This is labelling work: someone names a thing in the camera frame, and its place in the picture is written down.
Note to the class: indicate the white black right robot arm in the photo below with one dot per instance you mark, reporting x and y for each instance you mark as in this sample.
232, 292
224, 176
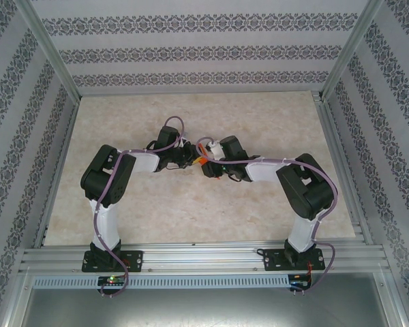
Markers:
310, 190

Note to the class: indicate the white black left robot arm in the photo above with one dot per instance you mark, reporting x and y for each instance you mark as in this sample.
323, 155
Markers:
104, 180

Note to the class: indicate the grey metal sheet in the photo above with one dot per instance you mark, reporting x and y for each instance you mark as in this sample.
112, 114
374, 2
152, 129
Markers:
204, 310

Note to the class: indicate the aluminium mounting rail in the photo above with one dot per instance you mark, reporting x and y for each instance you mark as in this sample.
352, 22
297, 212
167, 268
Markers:
204, 259

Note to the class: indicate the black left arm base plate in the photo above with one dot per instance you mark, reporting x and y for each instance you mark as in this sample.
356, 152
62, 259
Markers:
134, 260

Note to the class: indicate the aluminium side rail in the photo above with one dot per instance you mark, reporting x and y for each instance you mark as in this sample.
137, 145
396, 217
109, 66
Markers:
57, 177
346, 177

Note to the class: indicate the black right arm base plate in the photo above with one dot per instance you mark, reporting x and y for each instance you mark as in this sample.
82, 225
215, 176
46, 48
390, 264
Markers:
274, 260

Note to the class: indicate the aluminium frame post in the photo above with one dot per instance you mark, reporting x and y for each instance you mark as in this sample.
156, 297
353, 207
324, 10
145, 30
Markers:
51, 51
351, 51

